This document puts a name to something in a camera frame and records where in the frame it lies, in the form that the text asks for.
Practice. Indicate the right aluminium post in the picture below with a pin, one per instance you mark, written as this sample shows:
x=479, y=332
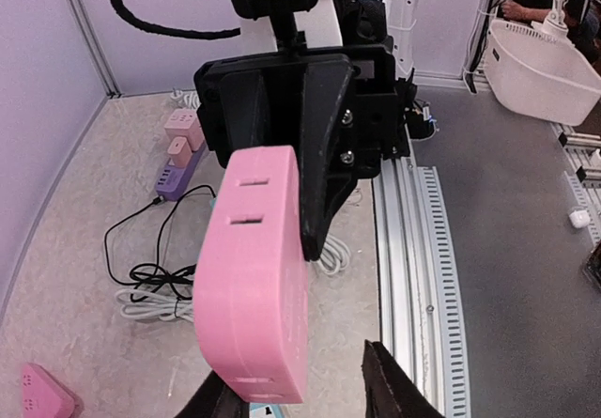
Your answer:
x=92, y=44

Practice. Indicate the pink cube socket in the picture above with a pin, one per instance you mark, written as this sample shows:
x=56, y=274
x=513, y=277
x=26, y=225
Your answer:
x=185, y=123

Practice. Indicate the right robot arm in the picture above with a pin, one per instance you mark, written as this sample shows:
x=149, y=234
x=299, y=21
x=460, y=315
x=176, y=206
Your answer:
x=341, y=23

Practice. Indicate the aluminium front rail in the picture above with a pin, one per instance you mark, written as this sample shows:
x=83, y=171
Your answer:
x=421, y=316

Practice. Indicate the white plastic basket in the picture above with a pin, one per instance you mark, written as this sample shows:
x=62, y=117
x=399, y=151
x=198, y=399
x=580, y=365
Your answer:
x=534, y=74

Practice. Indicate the pink square adapter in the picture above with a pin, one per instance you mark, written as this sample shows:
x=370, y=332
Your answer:
x=250, y=288

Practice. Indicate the pink triangular power strip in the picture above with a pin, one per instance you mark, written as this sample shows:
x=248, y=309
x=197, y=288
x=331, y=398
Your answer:
x=45, y=396

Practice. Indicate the teal power strip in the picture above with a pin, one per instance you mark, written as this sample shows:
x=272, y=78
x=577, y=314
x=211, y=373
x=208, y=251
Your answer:
x=257, y=410

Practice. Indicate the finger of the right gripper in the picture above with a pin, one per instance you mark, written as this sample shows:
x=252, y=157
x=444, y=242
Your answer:
x=324, y=181
x=246, y=110

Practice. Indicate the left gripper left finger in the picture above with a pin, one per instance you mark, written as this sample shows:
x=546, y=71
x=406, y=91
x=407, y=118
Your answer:
x=215, y=399

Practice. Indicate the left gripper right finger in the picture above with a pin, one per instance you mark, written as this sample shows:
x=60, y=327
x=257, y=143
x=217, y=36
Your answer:
x=389, y=393

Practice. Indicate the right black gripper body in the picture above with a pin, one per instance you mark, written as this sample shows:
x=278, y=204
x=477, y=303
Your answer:
x=371, y=124

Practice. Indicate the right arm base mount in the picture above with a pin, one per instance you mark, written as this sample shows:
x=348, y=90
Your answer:
x=420, y=123

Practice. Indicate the purple power strip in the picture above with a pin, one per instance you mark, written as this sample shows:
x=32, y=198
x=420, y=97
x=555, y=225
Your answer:
x=173, y=181

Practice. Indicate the beige pink charger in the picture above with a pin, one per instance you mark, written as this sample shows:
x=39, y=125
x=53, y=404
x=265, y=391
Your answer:
x=179, y=152

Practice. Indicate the small white earbuds case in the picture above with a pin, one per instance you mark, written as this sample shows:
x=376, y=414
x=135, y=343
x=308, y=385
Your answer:
x=579, y=218

